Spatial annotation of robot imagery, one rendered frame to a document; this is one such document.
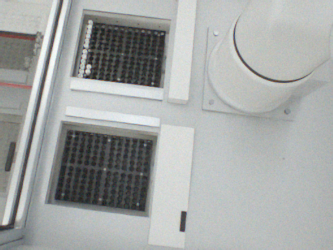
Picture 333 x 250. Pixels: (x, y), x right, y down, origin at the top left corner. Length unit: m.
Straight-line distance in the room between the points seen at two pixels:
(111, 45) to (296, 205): 0.62
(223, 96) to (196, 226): 0.31
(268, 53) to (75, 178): 0.53
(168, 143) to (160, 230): 0.20
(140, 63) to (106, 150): 0.26
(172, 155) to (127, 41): 0.35
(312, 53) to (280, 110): 0.28
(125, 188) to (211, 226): 0.22
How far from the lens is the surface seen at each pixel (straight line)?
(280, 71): 0.67
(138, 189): 0.87
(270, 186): 0.85
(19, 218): 0.78
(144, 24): 0.99
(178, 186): 0.79
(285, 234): 0.86
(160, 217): 0.78
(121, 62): 0.91
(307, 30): 0.60
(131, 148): 0.85
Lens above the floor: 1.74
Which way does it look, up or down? 74 degrees down
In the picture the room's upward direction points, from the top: 4 degrees clockwise
